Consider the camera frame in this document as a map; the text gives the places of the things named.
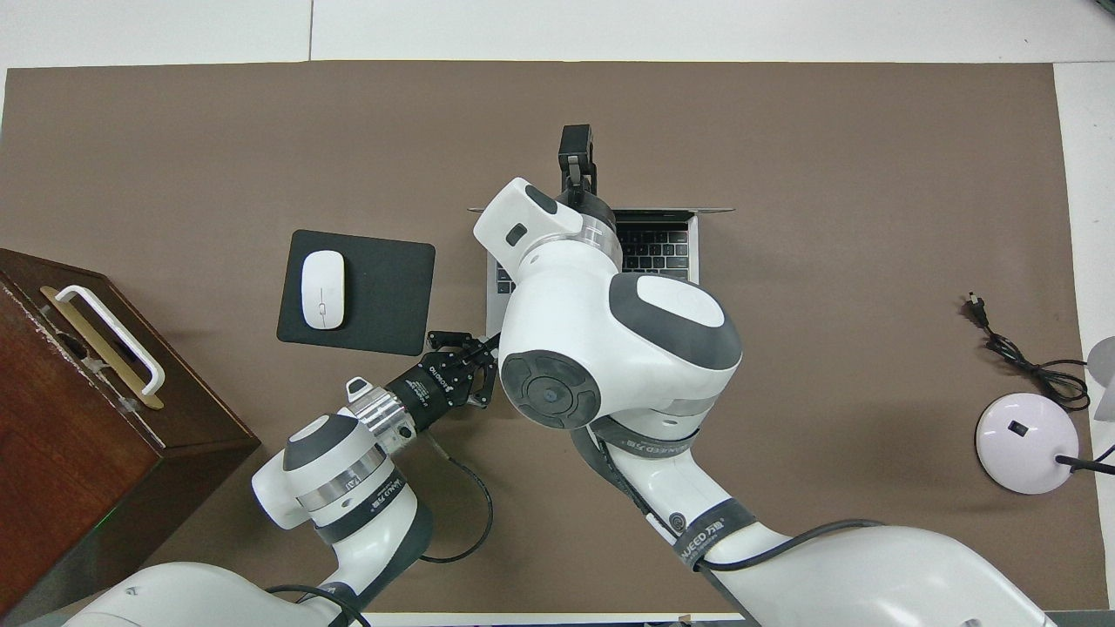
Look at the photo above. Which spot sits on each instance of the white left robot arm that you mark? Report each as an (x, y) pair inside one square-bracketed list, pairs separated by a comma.
[(331, 479)]

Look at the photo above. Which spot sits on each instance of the dark brown wooden box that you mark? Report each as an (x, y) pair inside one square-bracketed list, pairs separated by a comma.
[(70, 470)]

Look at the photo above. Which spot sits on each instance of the grey Apple laptop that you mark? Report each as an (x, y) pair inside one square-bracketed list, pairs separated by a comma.
[(662, 248)]

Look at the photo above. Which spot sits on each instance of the white computer mouse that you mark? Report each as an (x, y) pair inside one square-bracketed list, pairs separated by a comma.
[(322, 287)]

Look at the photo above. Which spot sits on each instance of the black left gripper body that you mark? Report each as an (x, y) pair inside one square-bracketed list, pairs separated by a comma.
[(431, 392)]

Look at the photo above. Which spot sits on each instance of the brown paper table mat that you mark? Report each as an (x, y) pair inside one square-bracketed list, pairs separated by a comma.
[(261, 131)]

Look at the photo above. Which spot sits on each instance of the gold metal box plate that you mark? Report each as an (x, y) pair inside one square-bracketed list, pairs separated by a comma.
[(103, 350)]

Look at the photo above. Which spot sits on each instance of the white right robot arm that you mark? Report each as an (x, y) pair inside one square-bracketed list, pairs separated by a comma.
[(610, 331)]

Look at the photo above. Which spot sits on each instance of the black mouse pad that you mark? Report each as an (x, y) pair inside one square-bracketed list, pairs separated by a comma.
[(388, 296)]

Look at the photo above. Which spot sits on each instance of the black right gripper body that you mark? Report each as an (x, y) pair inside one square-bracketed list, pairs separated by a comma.
[(597, 212)]

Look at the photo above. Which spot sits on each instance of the white desk lamp base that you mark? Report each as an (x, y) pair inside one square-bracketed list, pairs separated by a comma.
[(1028, 444)]

